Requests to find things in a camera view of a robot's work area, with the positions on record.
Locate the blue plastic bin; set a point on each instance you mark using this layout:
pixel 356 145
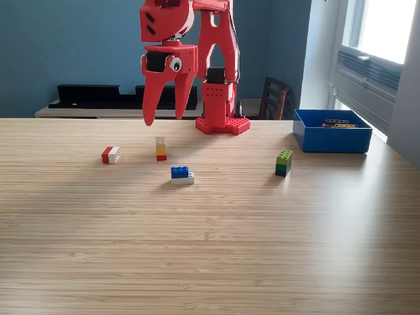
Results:
pixel 334 141

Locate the yellow toy digger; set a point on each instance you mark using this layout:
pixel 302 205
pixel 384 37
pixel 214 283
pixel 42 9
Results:
pixel 341 124

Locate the tan orange red brick stack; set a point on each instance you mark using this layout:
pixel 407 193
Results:
pixel 160 151

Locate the red white brick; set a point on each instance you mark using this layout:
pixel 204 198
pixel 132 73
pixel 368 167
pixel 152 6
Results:
pixel 111 155

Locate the blue white brick stack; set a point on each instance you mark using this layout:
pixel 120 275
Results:
pixel 180 174

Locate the dark wooden chair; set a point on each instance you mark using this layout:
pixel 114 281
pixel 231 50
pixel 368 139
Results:
pixel 275 95

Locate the green brick stack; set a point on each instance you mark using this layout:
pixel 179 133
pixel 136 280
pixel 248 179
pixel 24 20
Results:
pixel 283 163

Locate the grey window heater unit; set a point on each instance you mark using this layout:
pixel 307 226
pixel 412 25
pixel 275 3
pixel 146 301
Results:
pixel 364 85

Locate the bright window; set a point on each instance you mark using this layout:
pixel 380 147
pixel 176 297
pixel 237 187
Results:
pixel 384 29

